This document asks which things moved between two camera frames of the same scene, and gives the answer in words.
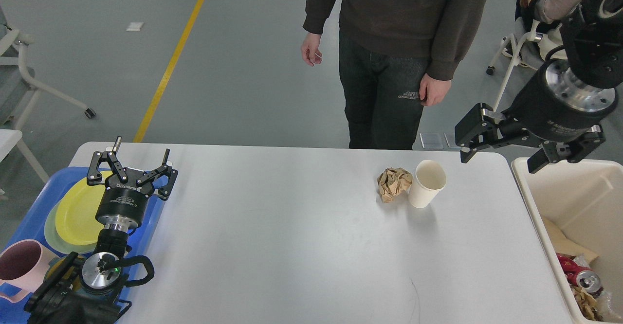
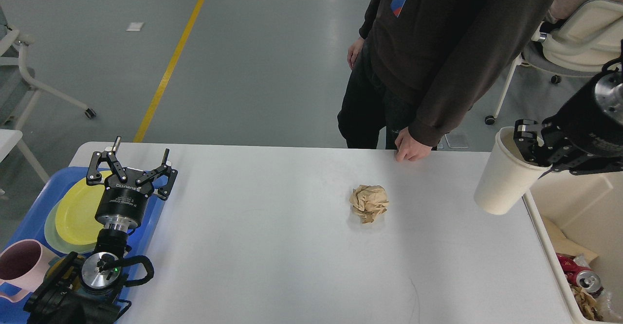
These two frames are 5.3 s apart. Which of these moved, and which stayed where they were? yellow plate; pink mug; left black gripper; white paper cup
Moved: white paper cup
Stayed: yellow plate; pink mug; left black gripper
